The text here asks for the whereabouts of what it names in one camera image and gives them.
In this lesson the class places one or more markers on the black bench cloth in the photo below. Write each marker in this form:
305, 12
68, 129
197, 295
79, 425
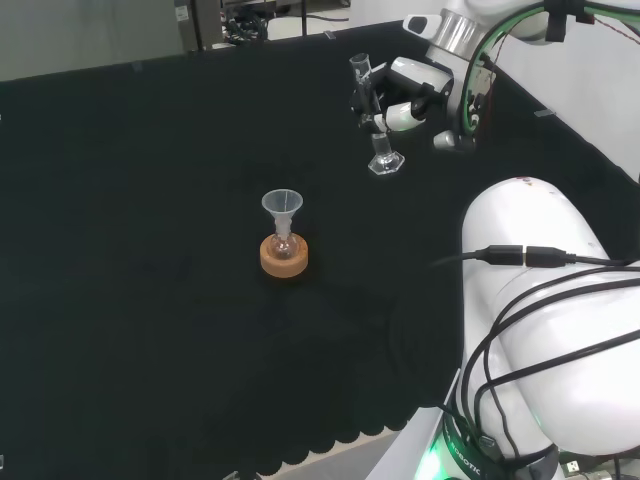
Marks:
150, 250

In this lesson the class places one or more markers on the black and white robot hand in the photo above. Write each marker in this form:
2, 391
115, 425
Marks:
417, 75

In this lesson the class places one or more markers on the clear glass graduated cylinder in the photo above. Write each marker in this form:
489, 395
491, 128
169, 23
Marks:
382, 152

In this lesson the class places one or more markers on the clear plastic funnel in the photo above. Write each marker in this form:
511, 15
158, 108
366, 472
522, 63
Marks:
281, 202

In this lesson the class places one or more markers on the glass round-bottom flask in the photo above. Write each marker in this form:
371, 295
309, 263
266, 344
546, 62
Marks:
284, 248

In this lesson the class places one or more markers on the silver USB plug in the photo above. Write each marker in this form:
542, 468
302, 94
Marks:
572, 467

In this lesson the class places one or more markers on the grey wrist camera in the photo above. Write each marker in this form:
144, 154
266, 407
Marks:
447, 141

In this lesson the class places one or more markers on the grey metal cabinet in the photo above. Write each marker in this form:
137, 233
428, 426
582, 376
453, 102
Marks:
90, 30

